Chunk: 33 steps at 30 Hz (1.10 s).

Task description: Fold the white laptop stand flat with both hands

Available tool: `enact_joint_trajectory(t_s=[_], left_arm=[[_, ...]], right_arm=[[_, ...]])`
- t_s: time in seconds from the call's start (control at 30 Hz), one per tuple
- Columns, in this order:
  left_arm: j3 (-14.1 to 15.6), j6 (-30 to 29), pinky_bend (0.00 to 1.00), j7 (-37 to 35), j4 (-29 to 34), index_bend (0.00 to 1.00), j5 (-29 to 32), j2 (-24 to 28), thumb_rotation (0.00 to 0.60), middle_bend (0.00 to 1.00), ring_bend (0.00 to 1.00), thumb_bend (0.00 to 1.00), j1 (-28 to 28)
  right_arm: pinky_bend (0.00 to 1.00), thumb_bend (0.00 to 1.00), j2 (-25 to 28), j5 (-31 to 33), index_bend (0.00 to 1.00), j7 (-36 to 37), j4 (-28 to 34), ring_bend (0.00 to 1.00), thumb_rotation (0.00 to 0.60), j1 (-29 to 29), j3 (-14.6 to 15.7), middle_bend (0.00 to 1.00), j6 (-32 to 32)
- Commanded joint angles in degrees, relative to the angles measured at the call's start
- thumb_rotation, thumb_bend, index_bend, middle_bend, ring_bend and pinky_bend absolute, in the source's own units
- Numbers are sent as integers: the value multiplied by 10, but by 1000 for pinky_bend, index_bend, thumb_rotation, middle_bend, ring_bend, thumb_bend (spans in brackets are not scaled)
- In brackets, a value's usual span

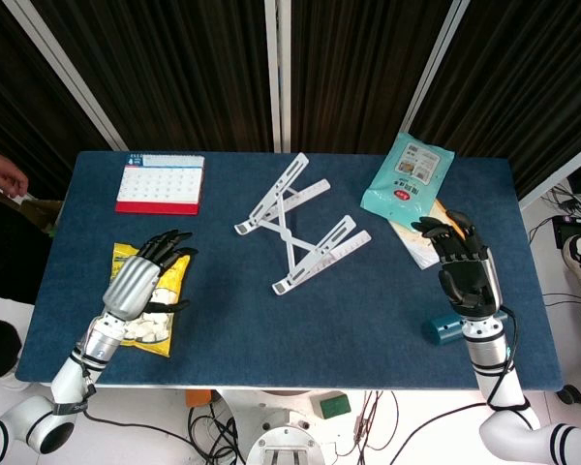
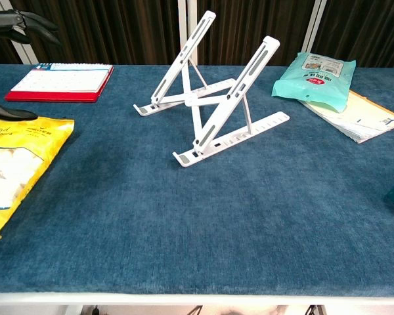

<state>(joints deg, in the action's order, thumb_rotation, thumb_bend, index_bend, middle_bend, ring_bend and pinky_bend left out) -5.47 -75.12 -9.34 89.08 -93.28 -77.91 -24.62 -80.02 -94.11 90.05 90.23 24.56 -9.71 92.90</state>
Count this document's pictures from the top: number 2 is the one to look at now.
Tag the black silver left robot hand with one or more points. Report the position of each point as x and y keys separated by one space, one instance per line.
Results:
x=6 y=19

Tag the white folding laptop stand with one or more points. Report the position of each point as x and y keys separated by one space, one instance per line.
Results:
x=197 y=100

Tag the red desk calendar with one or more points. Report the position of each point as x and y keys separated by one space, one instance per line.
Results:
x=59 y=80

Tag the yellow marshmallow bag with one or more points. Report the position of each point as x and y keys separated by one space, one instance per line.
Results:
x=36 y=138

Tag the blue fabric table mat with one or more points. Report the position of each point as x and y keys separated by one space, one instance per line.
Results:
x=197 y=229

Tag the teal wet wipes pack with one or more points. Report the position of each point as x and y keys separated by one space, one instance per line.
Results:
x=315 y=92

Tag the orange white booklet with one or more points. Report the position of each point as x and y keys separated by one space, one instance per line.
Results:
x=364 y=121

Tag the white partition post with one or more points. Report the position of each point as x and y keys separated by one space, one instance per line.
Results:
x=315 y=26
x=24 y=52
x=184 y=33

